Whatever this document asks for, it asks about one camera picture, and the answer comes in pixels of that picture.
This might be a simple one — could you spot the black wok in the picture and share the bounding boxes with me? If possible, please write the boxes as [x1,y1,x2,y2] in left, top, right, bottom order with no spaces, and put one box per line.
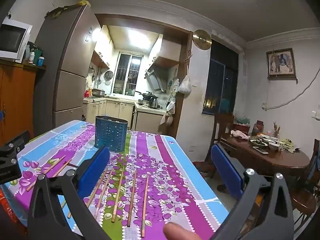
[135,91,159,100]

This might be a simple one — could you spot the hanging white plastic bag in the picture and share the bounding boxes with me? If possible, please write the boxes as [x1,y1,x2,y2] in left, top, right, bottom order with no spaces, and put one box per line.
[177,74,192,93]

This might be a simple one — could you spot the steel range hood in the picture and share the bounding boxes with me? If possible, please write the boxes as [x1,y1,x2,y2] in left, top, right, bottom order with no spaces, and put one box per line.
[145,66,167,92]

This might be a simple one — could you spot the purple floral tablecloth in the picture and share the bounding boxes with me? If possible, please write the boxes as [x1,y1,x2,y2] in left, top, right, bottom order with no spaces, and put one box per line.
[5,120,230,240]

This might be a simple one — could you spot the row of wooden chopsticks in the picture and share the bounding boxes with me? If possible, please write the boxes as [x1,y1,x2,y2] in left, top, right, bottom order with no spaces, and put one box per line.
[26,155,150,238]

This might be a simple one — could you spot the glass jar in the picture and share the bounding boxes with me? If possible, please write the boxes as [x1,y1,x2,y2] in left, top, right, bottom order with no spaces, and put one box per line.
[252,120,264,136]

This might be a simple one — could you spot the blue perforated utensil holder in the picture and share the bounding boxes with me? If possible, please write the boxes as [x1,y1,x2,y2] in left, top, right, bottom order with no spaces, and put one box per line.
[94,115,128,153]

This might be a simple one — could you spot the white wall cable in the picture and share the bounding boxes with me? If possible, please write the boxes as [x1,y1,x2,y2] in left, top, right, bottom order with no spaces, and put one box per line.
[262,67,320,110]

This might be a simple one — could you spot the round brass wall clock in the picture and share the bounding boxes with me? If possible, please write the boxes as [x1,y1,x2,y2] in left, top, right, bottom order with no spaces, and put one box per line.
[193,29,212,50]

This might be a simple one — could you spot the beige kitchen counter cabinets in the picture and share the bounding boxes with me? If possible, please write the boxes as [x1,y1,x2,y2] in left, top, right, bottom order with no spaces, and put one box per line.
[82,97,165,132]

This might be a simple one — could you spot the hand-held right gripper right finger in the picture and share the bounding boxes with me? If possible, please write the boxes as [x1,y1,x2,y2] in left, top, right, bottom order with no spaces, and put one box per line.
[211,144,294,240]

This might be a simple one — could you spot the orange wooden cabinet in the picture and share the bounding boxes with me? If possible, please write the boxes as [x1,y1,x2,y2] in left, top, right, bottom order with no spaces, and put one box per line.
[0,59,47,145]

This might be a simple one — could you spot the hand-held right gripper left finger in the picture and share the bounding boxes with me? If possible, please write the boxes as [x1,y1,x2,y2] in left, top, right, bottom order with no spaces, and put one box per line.
[27,146,112,240]

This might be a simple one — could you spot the red patterned cloth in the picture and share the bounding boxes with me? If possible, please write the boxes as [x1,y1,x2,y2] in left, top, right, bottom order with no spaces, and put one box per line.
[0,187,21,225]

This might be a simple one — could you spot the dark wooden chair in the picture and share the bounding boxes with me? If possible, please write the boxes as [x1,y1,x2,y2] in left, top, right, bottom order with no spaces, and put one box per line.
[204,114,235,178]
[290,139,320,230]

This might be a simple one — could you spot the barred kitchen window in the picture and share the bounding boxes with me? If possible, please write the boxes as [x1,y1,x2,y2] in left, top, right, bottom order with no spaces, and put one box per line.
[113,52,143,95]

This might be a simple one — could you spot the yellow green cloth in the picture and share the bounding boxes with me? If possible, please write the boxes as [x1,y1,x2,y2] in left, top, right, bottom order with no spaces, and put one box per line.
[45,0,91,18]

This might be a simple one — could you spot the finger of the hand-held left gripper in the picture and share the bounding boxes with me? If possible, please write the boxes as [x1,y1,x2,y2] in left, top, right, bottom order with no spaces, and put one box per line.
[0,130,31,159]

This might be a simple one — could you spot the red basin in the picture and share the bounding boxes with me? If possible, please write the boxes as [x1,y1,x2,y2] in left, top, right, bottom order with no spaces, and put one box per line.
[234,122,250,133]

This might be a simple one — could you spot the framed elephant picture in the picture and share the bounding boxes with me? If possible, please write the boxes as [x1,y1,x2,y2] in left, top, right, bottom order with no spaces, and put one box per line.
[266,48,297,78]

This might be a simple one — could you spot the white microwave oven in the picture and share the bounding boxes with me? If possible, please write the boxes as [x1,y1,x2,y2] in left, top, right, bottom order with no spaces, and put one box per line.
[0,17,33,63]

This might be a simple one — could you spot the person's right hand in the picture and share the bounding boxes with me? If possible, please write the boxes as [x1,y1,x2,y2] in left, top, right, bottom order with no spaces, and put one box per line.
[163,222,200,240]

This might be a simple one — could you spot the dark wooden dining table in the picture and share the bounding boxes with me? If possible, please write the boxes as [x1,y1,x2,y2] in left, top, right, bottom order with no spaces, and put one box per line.
[220,132,310,178]

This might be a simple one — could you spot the dark room window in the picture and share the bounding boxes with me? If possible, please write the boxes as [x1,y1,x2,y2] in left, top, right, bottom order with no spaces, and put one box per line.
[202,40,239,115]

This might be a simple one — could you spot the pink cloth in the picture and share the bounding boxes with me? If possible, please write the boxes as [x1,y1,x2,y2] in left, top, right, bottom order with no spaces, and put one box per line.
[230,130,250,140]

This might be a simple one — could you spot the grey refrigerator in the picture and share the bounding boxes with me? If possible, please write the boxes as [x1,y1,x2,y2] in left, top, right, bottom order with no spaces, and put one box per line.
[32,4,101,140]

